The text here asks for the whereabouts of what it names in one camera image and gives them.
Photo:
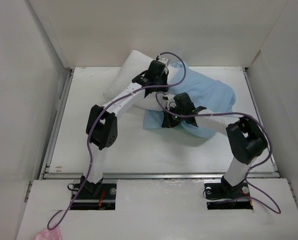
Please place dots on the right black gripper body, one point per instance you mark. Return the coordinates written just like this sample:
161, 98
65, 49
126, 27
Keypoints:
172, 120

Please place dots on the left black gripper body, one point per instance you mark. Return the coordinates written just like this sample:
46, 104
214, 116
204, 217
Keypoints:
161, 80

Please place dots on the light blue pillowcase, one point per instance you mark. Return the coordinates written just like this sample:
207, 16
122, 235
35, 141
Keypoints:
203, 91

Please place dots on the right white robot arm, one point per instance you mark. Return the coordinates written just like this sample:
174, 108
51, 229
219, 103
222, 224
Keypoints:
246, 139

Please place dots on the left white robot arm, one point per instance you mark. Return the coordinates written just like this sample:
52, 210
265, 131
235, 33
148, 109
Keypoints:
102, 127

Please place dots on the pink plastic bag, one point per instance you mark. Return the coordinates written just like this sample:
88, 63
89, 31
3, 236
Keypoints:
48, 235

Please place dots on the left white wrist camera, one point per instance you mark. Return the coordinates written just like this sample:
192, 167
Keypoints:
164, 60

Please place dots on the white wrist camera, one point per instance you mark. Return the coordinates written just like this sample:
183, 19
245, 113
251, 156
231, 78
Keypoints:
164, 60
168, 100

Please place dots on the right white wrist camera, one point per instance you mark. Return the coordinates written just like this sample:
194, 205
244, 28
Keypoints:
168, 100

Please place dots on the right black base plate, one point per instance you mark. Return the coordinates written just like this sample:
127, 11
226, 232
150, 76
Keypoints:
221, 197

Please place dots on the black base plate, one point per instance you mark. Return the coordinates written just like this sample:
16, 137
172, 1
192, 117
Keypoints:
221, 197
104, 199

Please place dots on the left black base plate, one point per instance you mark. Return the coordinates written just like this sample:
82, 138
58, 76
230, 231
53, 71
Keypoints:
104, 199

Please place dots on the aluminium front rail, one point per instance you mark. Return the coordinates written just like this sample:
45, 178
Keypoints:
159, 176

